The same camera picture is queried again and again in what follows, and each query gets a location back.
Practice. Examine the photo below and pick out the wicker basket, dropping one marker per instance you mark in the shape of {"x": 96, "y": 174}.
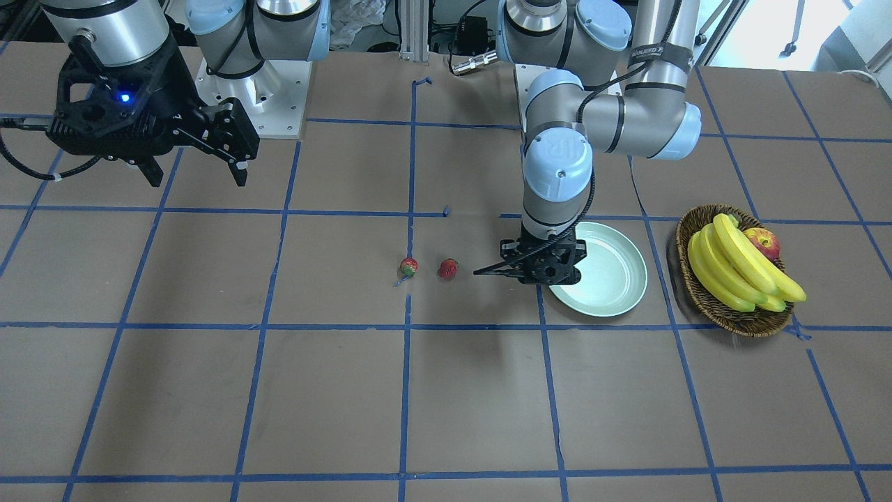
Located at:
{"x": 693, "y": 298}

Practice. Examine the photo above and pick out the red apple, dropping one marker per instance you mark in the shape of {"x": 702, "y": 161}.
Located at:
{"x": 765, "y": 241}

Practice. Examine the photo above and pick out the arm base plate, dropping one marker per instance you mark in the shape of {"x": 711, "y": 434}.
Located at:
{"x": 274, "y": 98}

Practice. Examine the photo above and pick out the yellow banana bunch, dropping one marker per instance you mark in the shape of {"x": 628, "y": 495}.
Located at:
{"x": 728, "y": 263}

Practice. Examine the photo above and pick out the red strawberry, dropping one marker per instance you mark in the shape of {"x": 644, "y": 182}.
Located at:
{"x": 408, "y": 267}
{"x": 448, "y": 269}

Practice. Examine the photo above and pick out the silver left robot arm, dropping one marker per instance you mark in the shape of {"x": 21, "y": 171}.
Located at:
{"x": 611, "y": 84}

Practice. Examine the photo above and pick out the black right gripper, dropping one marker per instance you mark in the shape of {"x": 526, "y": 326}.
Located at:
{"x": 169, "y": 89}

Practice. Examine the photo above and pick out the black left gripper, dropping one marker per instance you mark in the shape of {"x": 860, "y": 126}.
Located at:
{"x": 511, "y": 263}

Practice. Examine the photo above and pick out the pale green plate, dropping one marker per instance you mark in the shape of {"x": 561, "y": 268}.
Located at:
{"x": 614, "y": 274}

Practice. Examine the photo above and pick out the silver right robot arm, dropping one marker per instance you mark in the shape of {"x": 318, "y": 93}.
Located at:
{"x": 236, "y": 37}

